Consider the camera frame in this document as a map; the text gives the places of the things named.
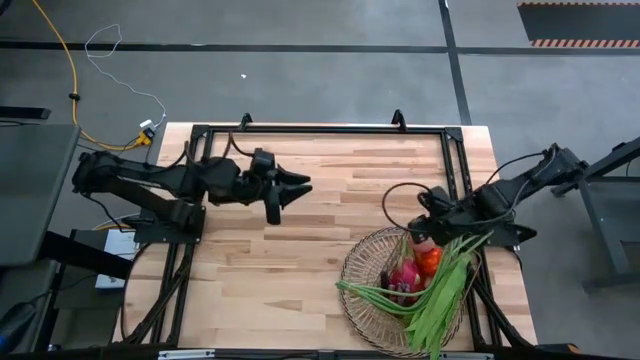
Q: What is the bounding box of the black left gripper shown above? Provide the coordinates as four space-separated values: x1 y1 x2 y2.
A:
234 147 314 227

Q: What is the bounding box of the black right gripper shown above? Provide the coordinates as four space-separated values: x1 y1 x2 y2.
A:
407 185 472 237

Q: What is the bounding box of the pink round fruit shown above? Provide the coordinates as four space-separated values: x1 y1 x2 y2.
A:
409 232 438 255

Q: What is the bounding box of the wire produce basket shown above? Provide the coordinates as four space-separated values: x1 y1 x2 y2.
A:
373 219 482 329

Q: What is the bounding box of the pink dragon fruit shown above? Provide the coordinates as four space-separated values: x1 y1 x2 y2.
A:
386 234 423 297

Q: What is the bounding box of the purple grape bunch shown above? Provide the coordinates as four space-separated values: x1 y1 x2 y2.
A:
383 281 417 307

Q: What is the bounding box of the green leafy vegetable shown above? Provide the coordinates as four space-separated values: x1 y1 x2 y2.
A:
403 251 475 360

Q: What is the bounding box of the green long beans bundle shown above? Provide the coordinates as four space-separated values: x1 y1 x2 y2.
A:
335 230 494 317

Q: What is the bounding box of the grey metal stand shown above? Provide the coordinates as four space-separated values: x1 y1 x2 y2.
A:
552 135 640 292

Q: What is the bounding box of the white box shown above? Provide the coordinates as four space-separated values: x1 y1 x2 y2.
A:
93 228 140 291

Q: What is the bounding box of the black hazard striped mat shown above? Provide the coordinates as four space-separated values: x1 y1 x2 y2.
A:
516 1 640 50

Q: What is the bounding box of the black flat bar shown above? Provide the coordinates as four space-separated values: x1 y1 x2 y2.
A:
0 105 52 121

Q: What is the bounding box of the black rounded device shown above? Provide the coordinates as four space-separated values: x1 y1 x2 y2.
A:
0 299 40 354

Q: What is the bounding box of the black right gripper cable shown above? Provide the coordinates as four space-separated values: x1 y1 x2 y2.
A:
381 181 437 234

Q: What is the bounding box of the black metal rig frame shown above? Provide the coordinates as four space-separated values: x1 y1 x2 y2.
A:
114 108 539 359

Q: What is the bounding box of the silver metal bracket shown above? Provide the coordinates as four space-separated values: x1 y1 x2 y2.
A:
437 351 495 360
157 349 217 360

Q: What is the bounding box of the thin white cable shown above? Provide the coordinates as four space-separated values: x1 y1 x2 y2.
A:
83 23 168 130

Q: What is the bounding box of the yellow cable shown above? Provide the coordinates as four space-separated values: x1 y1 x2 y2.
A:
30 0 154 152

